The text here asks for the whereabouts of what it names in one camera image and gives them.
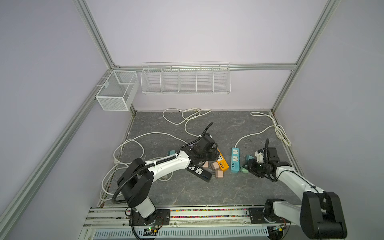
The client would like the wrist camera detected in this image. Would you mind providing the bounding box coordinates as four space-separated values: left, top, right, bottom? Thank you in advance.
255 148 279 163
197 134 216 151

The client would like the black power strip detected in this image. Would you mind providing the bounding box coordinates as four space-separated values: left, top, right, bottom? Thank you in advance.
186 165 212 183

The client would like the white wire wall basket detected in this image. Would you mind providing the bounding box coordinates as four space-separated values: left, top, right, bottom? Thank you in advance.
141 62 232 95

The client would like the pink plug adapter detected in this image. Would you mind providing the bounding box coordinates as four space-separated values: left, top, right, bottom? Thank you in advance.
203 162 210 169

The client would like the white mesh box basket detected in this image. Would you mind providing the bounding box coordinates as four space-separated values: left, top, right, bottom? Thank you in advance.
96 71 140 112

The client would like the white cable left coil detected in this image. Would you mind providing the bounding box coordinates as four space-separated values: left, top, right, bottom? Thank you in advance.
99 131 193 202

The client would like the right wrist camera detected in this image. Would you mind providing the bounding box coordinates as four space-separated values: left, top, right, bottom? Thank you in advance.
255 148 279 163

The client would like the teal power strip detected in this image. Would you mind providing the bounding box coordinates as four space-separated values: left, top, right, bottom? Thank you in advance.
231 148 240 173

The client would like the white cable back coil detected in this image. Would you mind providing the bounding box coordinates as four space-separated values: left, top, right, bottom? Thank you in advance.
162 107 212 139

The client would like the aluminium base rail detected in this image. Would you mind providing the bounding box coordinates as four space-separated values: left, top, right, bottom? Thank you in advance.
79 206 306 240

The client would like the white cable coil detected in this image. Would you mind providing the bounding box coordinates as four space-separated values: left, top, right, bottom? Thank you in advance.
99 131 193 202
162 107 212 139

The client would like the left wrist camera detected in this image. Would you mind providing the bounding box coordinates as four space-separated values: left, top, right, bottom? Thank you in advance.
197 134 216 151

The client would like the orange power strip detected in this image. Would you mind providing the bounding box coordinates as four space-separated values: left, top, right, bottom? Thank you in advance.
217 149 229 172

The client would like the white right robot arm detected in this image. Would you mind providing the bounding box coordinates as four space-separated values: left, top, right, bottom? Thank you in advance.
245 159 348 240

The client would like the white cable of teal strip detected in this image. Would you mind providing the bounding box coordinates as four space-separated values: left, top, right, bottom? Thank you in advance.
233 111 292 148

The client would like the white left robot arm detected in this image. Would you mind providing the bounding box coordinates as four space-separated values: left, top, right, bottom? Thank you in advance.
111 144 218 223

